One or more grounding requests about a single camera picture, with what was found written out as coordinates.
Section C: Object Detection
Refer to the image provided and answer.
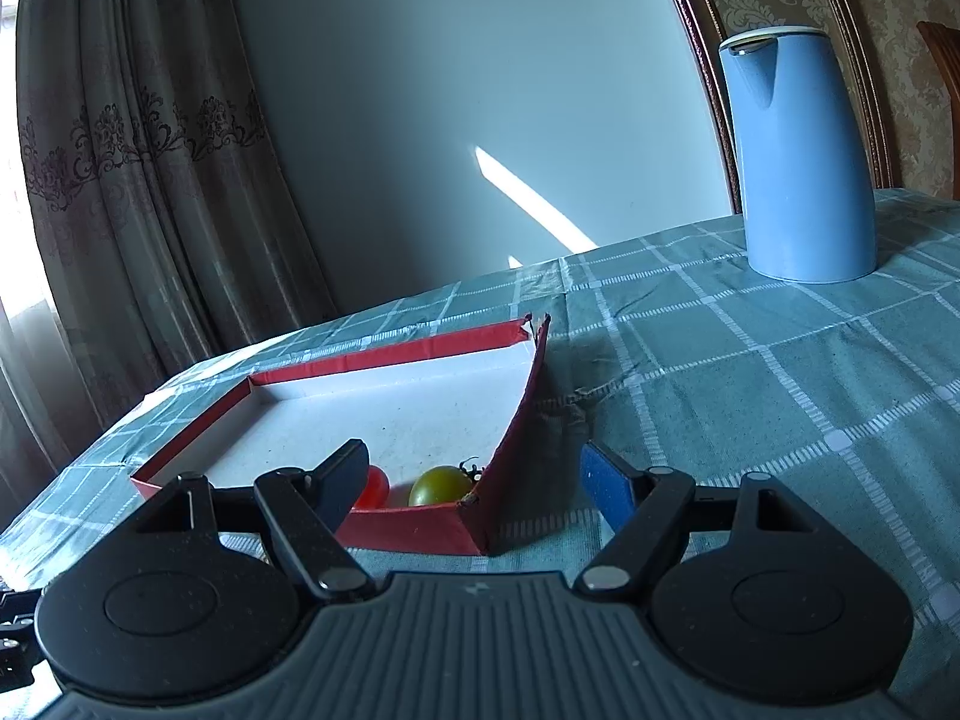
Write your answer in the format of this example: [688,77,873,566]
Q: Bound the brown wall panel frame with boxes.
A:
[649,0,901,215]

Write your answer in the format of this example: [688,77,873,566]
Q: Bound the red cherry tomato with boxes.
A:
[352,465,391,511]

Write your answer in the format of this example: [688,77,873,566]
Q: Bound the patterned beige curtain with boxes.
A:
[0,0,338,496]

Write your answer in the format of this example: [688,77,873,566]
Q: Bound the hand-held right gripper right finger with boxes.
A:
[572,440,826,605]

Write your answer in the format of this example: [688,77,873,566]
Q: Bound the wooden chair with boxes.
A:
[916,19,960,203]

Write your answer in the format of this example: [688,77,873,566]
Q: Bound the teal checked tablecloth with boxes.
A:
[0,187,960,720]

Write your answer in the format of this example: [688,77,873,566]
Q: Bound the red cardboard box tray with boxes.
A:
[130,313,552,557]

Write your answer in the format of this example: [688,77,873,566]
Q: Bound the blue electric kettle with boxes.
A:
[718,25,878,284]

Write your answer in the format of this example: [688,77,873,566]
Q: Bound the green tomato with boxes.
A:
[407,456,485,509]

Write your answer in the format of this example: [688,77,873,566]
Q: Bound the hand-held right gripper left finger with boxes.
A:
[135,439,377,602]

